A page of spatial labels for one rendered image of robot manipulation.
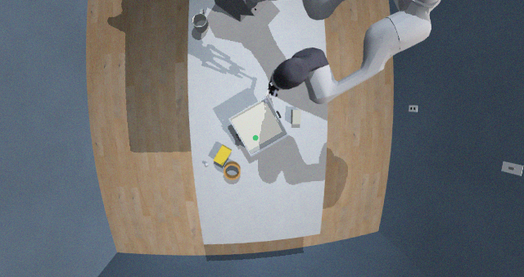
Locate tan tape roll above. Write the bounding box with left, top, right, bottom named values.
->
left=224, top=161, right=241, bottom=180

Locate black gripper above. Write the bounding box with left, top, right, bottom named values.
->
left=268, top=85, right=279, bottom=97

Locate white mug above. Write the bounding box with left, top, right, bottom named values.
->
left=192, top=9, right=210, bottom=33

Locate yellow rectangular block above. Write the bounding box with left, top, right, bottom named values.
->
left=214, top=145, right=232, bottom=165

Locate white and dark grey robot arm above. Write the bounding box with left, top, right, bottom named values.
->
left=270, top=0, right=441, bottom=104

